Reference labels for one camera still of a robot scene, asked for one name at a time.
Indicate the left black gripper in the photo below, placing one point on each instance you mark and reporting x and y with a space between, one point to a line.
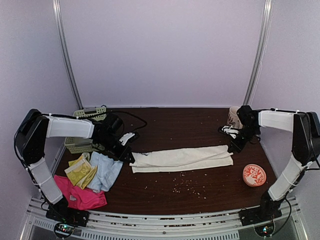
121 155

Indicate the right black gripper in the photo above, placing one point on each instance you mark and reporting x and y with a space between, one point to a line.
238 146

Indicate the cream white towel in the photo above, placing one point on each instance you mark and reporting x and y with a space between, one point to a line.
182 159

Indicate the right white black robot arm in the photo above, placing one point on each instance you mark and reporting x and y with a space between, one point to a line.
305 148

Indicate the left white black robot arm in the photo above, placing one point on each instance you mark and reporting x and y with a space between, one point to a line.
30 139

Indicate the light blue towel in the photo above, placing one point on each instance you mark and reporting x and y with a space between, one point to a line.
107 172

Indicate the cream patterned mug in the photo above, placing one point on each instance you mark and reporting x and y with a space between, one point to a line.
233 119

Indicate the red white patterned bowl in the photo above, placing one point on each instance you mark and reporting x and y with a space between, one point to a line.
254 175

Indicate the yellow patterned towel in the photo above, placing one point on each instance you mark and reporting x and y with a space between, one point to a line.
80 171

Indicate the green plastic basket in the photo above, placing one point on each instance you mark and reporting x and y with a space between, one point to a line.
77 145

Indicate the pink towel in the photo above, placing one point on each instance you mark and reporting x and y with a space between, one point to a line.
77 198

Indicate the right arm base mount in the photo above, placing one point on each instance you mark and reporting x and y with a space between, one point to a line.
255 215

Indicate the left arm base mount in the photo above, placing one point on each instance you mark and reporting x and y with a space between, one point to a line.
71 216

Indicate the aluminium front rail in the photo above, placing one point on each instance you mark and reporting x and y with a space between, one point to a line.
221 225

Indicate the right aluminium frame post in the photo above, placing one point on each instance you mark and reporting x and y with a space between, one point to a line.
260 50

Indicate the aluminium frame post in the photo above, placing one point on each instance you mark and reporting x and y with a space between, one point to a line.
260 50
65 53

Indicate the left aluminium frame post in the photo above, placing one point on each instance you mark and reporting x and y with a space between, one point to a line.
65 53

